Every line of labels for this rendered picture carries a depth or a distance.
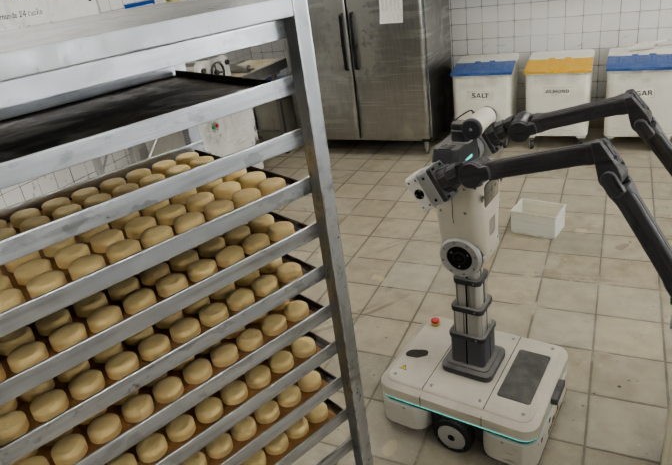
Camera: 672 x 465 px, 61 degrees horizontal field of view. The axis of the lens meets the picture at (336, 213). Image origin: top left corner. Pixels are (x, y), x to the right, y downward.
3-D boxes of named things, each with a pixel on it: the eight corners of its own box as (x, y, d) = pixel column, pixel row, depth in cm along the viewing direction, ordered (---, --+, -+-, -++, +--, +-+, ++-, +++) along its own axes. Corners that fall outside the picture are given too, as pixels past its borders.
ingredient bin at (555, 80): (522, 151, 519) (523, 66, 488) (531, 129, 571) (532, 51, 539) (587, 152, 497) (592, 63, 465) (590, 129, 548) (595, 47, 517)
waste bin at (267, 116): (310, 128, 679) (301, 72, 651) (288, 143, 636) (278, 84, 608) (271, 128, 702) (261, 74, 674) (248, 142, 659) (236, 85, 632)
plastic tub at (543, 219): (565, 225, 384) (566, 204, 377) (555, 240, 369) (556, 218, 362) (521, 218, 401) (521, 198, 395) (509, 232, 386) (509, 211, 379)
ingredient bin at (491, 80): (453, 150, 546) (449, 69, 514) (465, 129, 598) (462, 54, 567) (511, 150, 525) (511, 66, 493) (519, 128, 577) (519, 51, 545)
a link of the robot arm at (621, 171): (621, 129, 151) (611, 137, 144) (631, 179, 153) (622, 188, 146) (469, 158, 180) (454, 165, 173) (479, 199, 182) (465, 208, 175)
